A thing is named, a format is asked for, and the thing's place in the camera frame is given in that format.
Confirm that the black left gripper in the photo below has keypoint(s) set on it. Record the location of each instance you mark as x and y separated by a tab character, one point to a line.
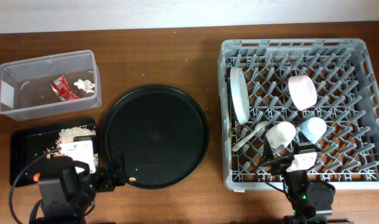
106	183

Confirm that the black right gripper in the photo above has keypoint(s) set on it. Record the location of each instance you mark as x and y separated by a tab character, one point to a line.
280	164

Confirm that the white paper cup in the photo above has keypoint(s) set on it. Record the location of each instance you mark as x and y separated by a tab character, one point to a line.
281	134

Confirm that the light blue cup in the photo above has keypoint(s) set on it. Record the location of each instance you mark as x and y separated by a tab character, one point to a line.
313	129

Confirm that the white plastic fork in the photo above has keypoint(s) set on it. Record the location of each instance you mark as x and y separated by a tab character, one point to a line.
241	143

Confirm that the wooden chopstick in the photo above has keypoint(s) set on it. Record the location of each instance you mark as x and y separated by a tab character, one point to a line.
230	119

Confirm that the grey plate with food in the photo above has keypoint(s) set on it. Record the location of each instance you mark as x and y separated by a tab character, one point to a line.
240	97

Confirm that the orange carrot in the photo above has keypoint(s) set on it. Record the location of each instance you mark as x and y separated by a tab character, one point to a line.
36	177

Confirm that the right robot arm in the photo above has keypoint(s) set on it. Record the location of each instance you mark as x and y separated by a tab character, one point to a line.
311	200

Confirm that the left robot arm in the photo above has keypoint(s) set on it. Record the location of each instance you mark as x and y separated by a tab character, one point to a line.
67	189

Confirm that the grey dishwasher rack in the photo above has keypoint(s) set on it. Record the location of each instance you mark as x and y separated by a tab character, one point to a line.
347	100

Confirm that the round black tray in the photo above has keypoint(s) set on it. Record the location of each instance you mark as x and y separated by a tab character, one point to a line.
160	133

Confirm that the black rectangular tray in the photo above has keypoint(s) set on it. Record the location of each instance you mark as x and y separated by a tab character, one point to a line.
28	144

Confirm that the crumpled white tissue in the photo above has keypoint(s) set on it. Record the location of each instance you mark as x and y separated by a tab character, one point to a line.
86	85

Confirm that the red crumpled wrapper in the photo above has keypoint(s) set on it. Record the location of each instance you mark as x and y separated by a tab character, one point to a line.
62	90

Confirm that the clear plastic bin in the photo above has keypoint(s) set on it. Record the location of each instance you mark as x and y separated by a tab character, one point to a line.
25	91

